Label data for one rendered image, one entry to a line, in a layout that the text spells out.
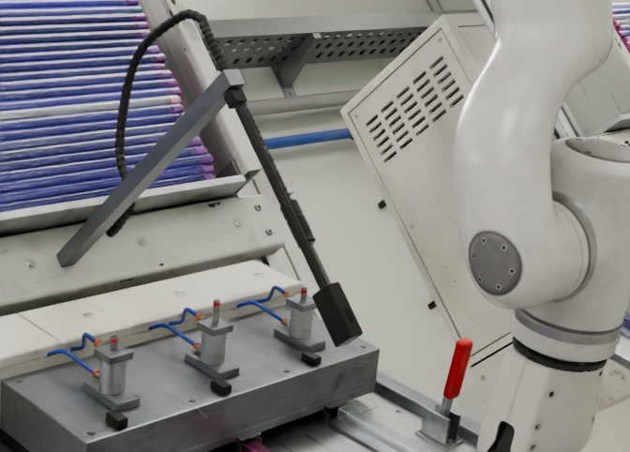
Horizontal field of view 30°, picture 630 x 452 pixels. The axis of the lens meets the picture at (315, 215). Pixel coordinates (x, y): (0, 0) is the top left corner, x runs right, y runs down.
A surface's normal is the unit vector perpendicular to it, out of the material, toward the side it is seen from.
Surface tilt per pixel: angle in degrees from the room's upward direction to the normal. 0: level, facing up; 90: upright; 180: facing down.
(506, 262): 95
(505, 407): 90
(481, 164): 77
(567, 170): 86
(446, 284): 90
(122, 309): 45
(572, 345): 120
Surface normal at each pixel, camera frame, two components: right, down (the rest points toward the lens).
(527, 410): -0.54, 0.11
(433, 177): -0.72, 0.15
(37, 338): 0.10, -0.95
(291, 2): 0.55, -0.47
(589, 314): 0.10, 0.36
